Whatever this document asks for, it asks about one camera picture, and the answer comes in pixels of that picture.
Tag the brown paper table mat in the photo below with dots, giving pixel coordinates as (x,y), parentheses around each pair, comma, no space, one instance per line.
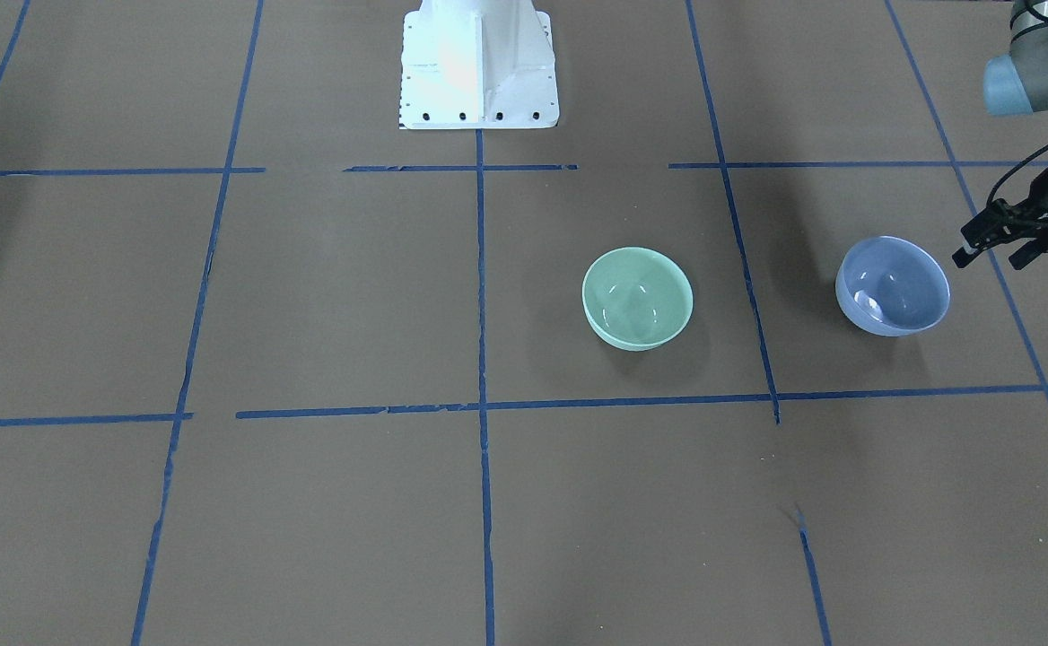
(274,371)

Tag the blue bowl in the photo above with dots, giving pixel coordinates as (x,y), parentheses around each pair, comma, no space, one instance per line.
(888,286)

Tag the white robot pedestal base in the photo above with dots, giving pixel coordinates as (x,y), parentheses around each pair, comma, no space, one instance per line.
(477,64)

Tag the green bowl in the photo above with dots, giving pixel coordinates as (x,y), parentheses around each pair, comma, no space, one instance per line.
(636,299)

